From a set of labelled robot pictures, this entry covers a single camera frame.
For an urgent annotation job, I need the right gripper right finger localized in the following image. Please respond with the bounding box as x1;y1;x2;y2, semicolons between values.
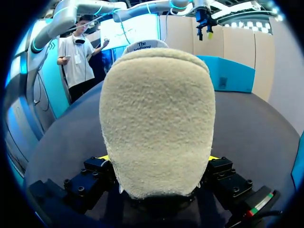
201;154;254;198

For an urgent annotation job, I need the teal box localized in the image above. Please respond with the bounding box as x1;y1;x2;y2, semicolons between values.
290;139;304;192
195;55;256;94

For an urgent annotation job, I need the beige fuzzy shoe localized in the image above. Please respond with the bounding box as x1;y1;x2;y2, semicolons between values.
99;39;217;200

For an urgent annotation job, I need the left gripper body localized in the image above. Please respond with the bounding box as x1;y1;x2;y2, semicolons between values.
195;8;218;30

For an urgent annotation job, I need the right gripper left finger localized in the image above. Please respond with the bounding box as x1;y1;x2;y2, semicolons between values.
63;154;117;215

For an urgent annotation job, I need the white cable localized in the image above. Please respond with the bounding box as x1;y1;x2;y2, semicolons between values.
164;5;198;42

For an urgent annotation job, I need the person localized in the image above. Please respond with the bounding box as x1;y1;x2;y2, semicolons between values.
57;14;111;104

